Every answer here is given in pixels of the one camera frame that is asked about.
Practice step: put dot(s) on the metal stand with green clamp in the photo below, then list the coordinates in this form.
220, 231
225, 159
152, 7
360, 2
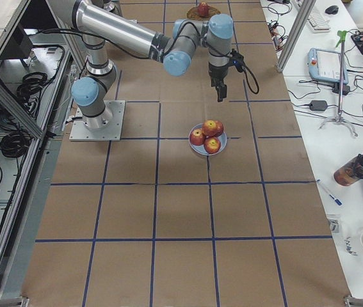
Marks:
338, 119

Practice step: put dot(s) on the red apple plate back left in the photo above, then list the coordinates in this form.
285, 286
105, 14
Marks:
197, 137

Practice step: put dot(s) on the red apple plate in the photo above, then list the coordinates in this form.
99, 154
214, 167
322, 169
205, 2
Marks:
220, 128
212, 145
197, 137

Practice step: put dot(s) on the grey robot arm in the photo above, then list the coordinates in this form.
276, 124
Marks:
98, 26

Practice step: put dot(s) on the black computer mouse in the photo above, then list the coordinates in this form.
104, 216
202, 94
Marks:
332, 10

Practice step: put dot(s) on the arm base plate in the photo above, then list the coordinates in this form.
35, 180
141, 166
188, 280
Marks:
105, 127

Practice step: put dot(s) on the woven wicker basket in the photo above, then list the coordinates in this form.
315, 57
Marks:
194, 15

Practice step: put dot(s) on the blue teach pendant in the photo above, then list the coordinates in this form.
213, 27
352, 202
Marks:
324, 65

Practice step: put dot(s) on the light blue plate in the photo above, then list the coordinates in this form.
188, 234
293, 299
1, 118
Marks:
200, 149

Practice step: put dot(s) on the brown drink bottle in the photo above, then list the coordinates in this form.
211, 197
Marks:
351, 172

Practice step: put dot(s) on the aluminium frame post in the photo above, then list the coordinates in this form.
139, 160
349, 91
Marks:
294, 34

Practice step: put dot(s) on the white keyboard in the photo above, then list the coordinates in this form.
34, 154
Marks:
317, 22

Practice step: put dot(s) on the red apple plate front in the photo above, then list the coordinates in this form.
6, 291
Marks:
212, 145

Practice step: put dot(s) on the red apple plate back right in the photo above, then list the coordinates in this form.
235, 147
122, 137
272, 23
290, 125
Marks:
220, 128

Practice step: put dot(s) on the blue white pen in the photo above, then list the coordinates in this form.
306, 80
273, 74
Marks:
329, 192

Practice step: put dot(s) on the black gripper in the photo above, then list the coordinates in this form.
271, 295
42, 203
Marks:
216, 73

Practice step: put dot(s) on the dark red apple in basket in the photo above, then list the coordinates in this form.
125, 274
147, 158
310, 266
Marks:
203, 9

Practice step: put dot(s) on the red yellow apple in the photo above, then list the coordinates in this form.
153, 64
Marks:
209, 128

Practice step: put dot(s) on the black power adapter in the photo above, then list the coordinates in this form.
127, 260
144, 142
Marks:
318, 105

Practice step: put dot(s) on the white mug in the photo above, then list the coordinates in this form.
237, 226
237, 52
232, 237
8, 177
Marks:
362, 241

